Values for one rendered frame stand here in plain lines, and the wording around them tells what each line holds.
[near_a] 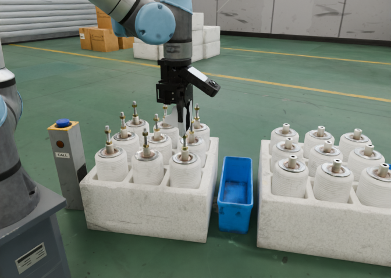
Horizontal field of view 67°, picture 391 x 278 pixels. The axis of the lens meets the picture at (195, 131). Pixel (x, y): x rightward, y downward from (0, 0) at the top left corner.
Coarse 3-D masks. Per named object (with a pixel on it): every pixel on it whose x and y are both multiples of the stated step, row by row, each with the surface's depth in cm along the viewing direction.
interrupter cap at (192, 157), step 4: (180, 152) 91; (192, 152) 91; (172, 156) 88; (176, 156) 88; (180, 156) 89; (192, 156) 89; (196, 156) 88; (176, 160) 87; (180, 160) 87; (184, 160) 87; (188, 160) 87; (192, 160) 86; (196, 160) 87; (180, 164) 85; (184, 164) 85; (188, 164) 85
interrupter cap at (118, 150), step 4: (104, 148) 93; (116, 148) 93; (120, 148) 93; (100, 152) 91; (104, 152) 91; (116, 152) 91; (120, 152) 91; (100, 156) 89; (104, 156) 88; (108, 156) 88; (112, 156) 88
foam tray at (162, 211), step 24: (216, 144) 112; (96, 168) 96; (168, 168) 96; (216, 168) 118; (96, 192) 89; (120, 192) 87; (144, 192) 86; (168, 192) 85; (192, 192) 84; (96, 216) 93; (120, 216) 91; (144, 216) 90; (168, 216) 88; (192, 216) 87; (192, 240) 91
